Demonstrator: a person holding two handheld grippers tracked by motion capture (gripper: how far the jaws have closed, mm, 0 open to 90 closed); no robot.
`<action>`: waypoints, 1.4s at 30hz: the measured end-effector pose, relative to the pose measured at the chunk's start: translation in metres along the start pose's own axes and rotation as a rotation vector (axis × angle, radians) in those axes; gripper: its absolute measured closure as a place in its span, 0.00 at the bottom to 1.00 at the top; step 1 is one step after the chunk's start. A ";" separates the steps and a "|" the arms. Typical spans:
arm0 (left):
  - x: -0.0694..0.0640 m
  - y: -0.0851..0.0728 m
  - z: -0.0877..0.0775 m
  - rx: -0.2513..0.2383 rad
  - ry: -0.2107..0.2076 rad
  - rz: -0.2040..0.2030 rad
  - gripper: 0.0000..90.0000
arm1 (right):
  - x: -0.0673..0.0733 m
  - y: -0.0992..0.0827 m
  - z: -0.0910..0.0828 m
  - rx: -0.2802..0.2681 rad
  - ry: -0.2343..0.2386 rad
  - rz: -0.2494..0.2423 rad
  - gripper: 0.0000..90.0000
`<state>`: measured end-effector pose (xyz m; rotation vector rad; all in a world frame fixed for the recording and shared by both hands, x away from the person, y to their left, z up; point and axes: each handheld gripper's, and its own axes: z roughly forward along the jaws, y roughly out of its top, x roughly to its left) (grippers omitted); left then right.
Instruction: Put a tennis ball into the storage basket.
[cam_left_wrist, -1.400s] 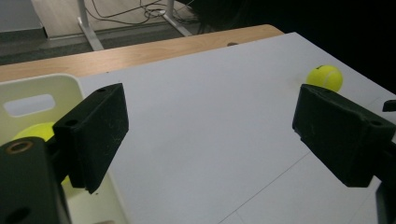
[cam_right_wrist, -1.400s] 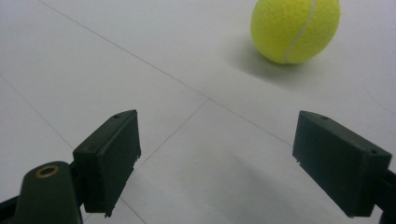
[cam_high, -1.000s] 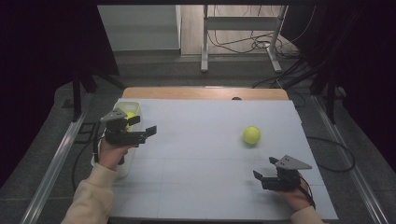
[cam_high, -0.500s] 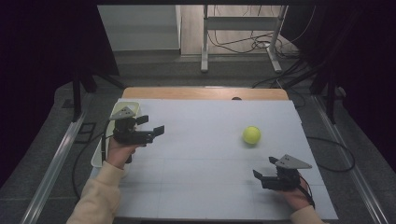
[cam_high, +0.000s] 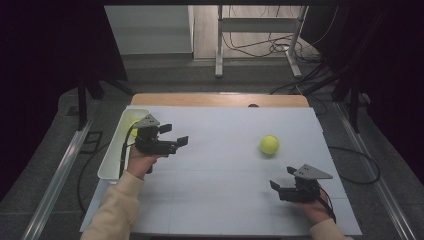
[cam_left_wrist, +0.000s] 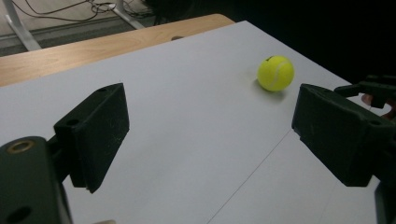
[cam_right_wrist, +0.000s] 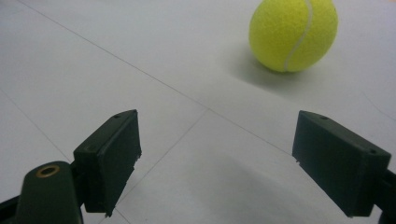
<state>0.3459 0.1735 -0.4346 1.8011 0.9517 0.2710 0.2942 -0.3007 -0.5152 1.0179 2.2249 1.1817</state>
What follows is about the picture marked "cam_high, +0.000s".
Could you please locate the right hand-held gripper cable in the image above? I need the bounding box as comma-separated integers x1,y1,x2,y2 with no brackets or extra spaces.
318,187,337,224

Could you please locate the black floor cable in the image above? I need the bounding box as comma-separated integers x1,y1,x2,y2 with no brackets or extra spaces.
328,145,381,185
77,143,111,214

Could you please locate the person's left hand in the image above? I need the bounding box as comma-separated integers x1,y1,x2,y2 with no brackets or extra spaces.
126,144,159,180

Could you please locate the white board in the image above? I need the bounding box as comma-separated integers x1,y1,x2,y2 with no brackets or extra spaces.
79,105,363,236

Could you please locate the black curtain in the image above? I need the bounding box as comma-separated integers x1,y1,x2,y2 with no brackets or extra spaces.
301,0,424,186
0,0,129,201

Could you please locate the yellow tennis ball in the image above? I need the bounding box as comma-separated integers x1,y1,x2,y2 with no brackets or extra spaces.
259,134,281,156
128,119,141,138

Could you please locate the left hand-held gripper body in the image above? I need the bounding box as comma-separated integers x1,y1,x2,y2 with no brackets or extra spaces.
132,113,178,158

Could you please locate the aluminium floor rail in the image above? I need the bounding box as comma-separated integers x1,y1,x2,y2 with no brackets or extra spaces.
21,99,101,240
333,101,418,240

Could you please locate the wooden table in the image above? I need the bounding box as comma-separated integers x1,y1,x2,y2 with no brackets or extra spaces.
129,93,310,108

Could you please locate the hand-held gripper cable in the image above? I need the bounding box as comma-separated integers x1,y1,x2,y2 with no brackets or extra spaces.
318,187,337,224
118,123,139,178

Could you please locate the white cabinet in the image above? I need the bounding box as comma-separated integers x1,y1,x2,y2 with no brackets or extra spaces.
104,4,195,56

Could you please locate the white metal stand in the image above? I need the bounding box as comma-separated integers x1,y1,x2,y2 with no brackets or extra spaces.
214,4,309,79

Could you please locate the person's right hand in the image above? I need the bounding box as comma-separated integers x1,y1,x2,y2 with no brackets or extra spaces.
298,194,331,225

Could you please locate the tangle of black floor cables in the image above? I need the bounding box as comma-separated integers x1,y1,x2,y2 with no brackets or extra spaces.
222,4,339,64

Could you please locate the left hand-held gripper cable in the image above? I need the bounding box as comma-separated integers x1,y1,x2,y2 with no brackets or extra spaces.
118,123,139,178

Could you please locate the white plastic bin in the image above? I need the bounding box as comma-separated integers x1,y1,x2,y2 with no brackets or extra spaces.
97,108,151,184

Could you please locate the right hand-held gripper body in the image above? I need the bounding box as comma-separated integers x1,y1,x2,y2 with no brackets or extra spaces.
279,164,334,203

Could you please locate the black stand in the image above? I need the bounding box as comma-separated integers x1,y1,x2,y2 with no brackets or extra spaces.
301,63,372,134
75,74,136,132

